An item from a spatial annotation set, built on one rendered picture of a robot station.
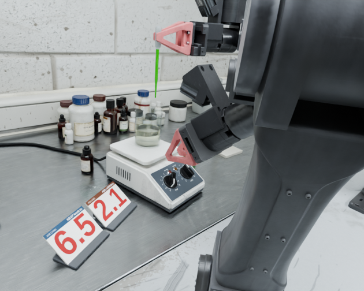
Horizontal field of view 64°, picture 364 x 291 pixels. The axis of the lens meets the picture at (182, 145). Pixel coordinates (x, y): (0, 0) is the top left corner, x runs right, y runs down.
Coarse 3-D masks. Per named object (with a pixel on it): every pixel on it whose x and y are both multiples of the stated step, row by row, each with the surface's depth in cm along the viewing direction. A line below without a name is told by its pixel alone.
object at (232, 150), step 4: (228, 148) 92; (232, 148) 92; (236, 148) 92; (224, 152) 89; (228, 152) 89; (232, 152) 89; (236, 152) 90; (240, 152) 91; (224, 156) 87; (228, 156) 88
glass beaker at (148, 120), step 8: (136, 112) 66; (144, 112) 69; (152, 112) 69; (160, 112) 68; (136, 120) 65; (144, 120) 64; (152, 120) 64; (160, 120) 65; (136, 128) 66; (144, 128) 64; (152, 128) 65; (160, 128) 66; (136, 136) 66; (144, 136) 65; (152, 136) 66; (160, 136) 68; (136, 144) 67; (144, 144) 66; (152, 144) 66
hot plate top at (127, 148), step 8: (112, 144) 67; (120, 144) 67; (128, 144) 68; (160, 144) 70; (168, 144) 70; (120, 152) 64; (128, 152) 64; (136, 152) 64; (144, 152) 65; (152, 152) 65; (160, 152) 65; (136, 160) 62; (144, 160) 61; (152, 160) 62
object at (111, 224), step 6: (126, 204) 60; (132, 204) 61; (90, 210) 54; (120, 210) 58; (126, 210) 59; (96, 216) 54; (114, 216) 56; (120, 216) 57; (126, 216) 57; (96, 222) 54; (102, 222) 54; (108, 222) 54; (114, 222) 55; (120, 222) 55; (108, 228) 54; (114, 228) 54
